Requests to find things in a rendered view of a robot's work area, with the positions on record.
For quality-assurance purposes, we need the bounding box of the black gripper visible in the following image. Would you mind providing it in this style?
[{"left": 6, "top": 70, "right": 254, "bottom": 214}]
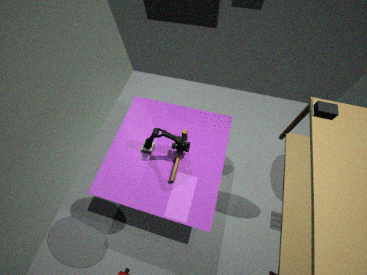
[{"left": 171, "top": 143, "right": 189, "bottom": 152}]

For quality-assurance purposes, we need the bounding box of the wooden board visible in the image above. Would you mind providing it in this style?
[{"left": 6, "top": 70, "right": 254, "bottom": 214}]
[{"left": 170, "top": 154, "right": 181, "bottom": 182}]

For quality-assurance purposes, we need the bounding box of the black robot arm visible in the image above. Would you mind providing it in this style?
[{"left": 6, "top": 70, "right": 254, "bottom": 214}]
[{"left": 144, "top": 128, "right": 190, "bottom": 154}]

